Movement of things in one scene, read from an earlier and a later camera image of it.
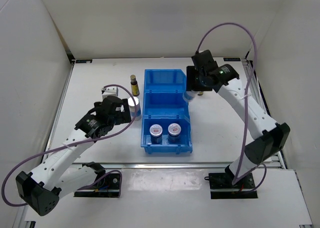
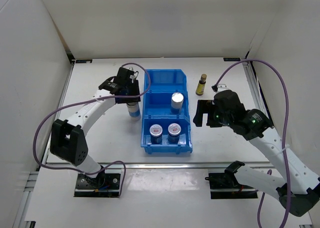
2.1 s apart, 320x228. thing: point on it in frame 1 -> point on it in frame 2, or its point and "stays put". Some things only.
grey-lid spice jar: x=155 y=131 stays put
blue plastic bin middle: x=165 y=104 stays put
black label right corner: x=231 y=59 stays put
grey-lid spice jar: x=174 y=133 stays put
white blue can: x=188 y=95 -> x=177 y=101
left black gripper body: x=116 y=119 -> x=132 y=89
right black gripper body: x=200 y=83 -> x=223 y=118
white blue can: x=132 y=108 stays put
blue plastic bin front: x=184 y=144 stays put
